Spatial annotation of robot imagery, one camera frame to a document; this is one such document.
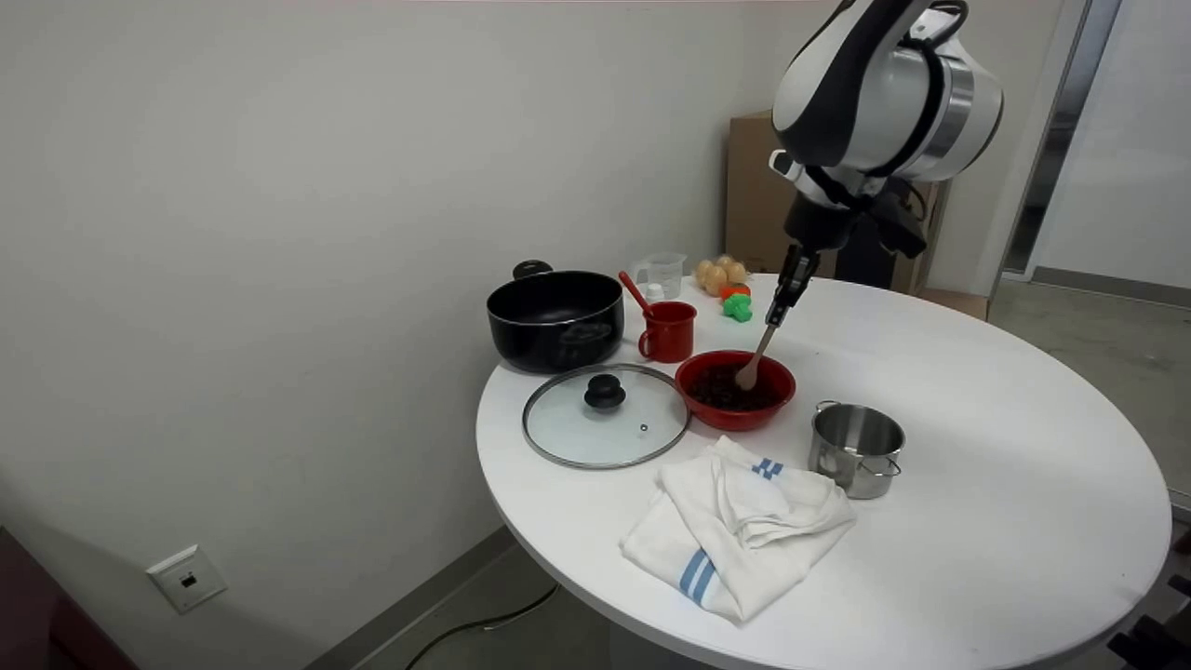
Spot red orange bowl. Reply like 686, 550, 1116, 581
674, 345, 799, 437

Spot red cup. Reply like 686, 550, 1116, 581
638, 298, 701, 366

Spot small silver steel pot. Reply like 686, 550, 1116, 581
806, 397, 907, 501

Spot upright brown cardboard sheet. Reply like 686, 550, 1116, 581
722, 103, 976, 298

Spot black cooking pot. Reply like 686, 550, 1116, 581
485, 257, 629, 375

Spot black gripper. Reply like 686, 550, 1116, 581
764, 181, 929, 330

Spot red plastic spoon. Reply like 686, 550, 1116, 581
613, 269, 659, 315

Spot dark coffee beans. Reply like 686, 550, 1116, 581
690, 362, 786, 414

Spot black metal stand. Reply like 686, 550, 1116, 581
1107, 500, 1191, 670

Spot grey metal door frame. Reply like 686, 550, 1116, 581
1000, 0, 1128, 278

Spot black floor cable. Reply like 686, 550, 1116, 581
401, 583, 561, 670

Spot glass lid with black knob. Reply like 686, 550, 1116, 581
517, 362, 695, 471

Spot white wall socket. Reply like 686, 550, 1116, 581
144, 541, 231, 618

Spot white towel with blue stripes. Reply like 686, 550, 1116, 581
616, 437, 860, 627

